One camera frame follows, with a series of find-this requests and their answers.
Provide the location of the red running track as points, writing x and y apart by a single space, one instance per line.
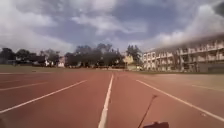
73 103

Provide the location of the yellow building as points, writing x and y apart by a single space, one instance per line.
128 60

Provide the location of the pale multi-storey building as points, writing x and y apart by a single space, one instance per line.
186 56

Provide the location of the robot's own part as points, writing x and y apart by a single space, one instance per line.
156 125

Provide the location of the row of trees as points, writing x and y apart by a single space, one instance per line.
93 56

